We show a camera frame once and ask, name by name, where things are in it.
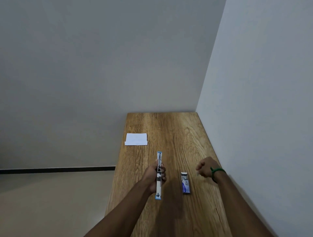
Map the person's left hand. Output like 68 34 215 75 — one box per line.
142 159 167 195

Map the person's right hand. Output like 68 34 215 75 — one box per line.
196 156 222 178

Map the blue and silver stapler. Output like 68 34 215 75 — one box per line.
155 151 163 201

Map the person's left forearm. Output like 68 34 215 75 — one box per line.
84 183 152 237

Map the person's right forearm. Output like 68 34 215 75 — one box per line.
212 171 275 237

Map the wooden table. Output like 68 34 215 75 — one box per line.
105 112 233 237

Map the green wristband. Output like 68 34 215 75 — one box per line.
210 167 226 184

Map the small blue staples box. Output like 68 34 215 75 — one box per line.
181 172 191 194

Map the white folded paper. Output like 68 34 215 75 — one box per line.
124 133 148 146

